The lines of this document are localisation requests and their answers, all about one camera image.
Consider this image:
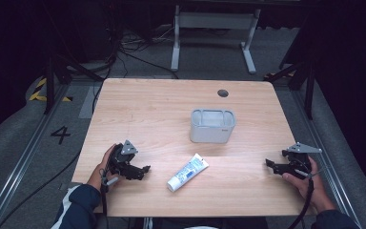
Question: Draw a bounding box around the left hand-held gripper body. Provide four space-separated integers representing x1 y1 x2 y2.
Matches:
107 139 139 176

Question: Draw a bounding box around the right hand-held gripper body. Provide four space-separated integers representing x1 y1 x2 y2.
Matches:
281 141 323 179

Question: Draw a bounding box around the person's left hand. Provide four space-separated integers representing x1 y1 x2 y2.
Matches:
87 143 122 193

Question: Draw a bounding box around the person's right hand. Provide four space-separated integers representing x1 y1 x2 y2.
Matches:
281 156 336 215

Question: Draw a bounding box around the white toothpaste tube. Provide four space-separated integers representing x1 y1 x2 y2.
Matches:
166 153 211 193

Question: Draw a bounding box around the grey plastic container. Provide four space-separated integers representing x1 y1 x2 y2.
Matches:
189 108 237 144

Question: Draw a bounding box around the black metal stand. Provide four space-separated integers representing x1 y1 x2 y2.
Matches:
263 58 316 121
42 52 105 116

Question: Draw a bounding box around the yellow black floor tape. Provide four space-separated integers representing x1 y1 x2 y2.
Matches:
28 77 74 103

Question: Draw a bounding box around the aluminium floor rail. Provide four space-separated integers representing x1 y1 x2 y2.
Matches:
0 83 71 229
289 89 363 229

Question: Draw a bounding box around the right hand-held gripper cable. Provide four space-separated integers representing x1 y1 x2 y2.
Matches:
286 169 316 229

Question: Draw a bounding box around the hand-held gripper cable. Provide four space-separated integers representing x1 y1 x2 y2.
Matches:
286 169 316 229
99 169 120 229

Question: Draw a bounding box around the left hand-held gripper cable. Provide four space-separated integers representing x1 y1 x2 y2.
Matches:
99 169 120 229

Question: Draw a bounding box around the long black floor cable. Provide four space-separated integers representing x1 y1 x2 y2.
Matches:
0 148 83 229

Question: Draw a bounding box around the bundle of black cables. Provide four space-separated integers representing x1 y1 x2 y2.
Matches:
90 27 180 114

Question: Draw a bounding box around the white metal desk frame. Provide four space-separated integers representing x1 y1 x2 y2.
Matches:
170 4 262 75

